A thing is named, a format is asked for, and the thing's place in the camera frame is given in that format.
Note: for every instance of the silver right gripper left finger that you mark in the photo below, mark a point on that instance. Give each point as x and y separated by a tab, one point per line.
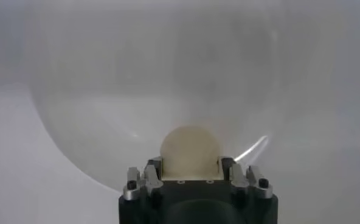
151	179

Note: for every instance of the white steamed baozi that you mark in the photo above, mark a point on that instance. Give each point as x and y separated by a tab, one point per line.
190	152

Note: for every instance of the white round plate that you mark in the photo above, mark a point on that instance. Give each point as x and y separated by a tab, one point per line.
122	106

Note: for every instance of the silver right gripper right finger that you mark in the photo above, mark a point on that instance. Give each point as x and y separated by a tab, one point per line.
237	178

